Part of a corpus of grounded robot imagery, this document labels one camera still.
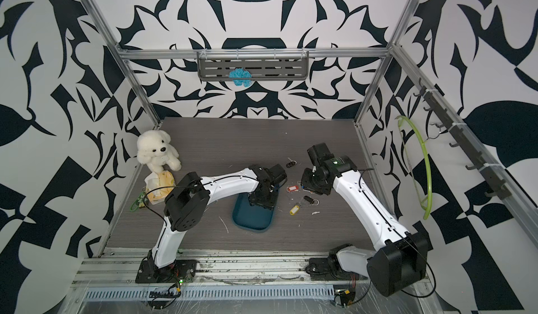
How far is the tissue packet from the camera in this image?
904 millimetres

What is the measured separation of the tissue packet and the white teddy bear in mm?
22

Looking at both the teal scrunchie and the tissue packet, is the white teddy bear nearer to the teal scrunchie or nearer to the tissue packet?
the tissue packet

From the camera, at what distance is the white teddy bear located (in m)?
0.89
